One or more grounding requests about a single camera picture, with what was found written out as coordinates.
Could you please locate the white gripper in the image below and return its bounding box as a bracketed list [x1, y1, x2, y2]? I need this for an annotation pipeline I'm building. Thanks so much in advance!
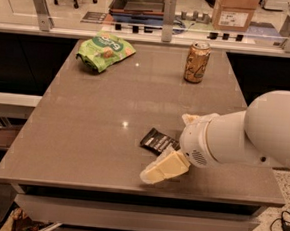
[140, 113, 218, 184]

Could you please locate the black rxbar chocolate wrapper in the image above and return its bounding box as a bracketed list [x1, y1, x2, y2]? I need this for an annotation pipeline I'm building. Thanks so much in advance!
[140, 128, 180, 156]

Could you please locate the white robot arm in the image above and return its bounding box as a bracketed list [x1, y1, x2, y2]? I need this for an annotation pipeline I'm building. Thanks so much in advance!
[140, 90, 290, 184]

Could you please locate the green rice chip bag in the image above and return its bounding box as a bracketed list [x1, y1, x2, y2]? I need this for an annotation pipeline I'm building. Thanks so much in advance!
[76, 31, 136, 73]

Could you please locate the gold soda can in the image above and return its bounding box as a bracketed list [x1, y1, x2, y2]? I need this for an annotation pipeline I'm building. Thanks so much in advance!
[183, 41, 211, 83]

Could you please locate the brown cardboard box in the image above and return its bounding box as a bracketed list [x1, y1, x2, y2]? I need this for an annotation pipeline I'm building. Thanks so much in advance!
[212, 0, 259, 32]

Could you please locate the grey metal tray bin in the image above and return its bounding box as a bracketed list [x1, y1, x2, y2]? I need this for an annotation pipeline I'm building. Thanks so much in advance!
[109, 0, 165, 15]

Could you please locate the middle metal glass post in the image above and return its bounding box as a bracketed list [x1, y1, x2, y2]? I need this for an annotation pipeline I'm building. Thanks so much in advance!
[161, 0, 176, 42]

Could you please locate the left metal glass post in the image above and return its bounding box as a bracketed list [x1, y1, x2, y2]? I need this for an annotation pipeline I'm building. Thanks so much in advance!
[33, 0, 54, 32]

